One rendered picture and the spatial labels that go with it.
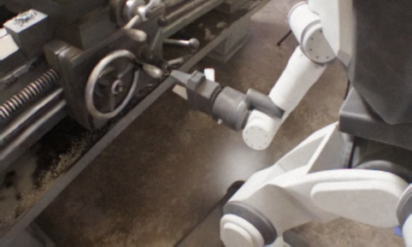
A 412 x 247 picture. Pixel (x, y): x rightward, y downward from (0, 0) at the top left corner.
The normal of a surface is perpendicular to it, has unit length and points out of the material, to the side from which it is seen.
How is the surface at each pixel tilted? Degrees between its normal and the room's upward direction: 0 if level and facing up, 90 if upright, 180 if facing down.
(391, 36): 104
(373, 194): 90
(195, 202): 0
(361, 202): 90
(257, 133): 76
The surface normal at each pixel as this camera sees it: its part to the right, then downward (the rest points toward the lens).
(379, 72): -0.79, 0.54
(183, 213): 0.09, -0.69
